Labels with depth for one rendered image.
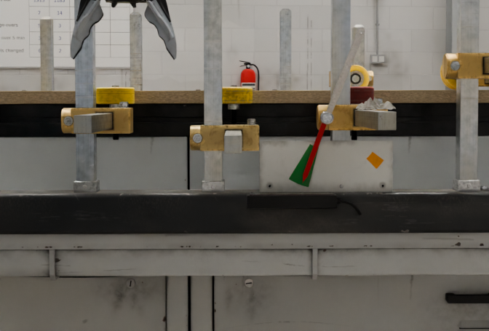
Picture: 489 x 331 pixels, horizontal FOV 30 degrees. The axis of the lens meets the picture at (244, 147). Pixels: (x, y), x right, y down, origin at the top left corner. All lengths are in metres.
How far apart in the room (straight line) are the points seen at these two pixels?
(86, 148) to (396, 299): 0.78
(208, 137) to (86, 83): 0.26
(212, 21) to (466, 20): 0.49
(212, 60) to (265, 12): 7.24
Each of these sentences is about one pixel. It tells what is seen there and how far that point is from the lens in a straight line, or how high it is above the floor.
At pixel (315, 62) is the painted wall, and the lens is 9.06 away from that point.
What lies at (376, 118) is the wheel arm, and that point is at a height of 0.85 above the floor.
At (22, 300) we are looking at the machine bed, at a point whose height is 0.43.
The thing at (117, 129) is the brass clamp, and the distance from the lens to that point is 1.79.
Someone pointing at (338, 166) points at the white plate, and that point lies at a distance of 1.79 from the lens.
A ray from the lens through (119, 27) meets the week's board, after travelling 8.91.
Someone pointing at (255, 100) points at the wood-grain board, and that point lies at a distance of 1.97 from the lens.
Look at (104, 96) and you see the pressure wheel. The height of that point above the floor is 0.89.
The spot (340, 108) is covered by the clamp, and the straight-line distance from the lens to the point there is 1.78.
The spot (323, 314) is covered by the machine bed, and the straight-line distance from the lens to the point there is 2.10.
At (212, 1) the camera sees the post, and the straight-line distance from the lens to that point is 1.79.
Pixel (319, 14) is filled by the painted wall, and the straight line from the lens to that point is 9.10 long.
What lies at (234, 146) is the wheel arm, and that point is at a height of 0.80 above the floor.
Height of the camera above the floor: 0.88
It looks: 3 degrees down
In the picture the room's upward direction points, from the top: straight up
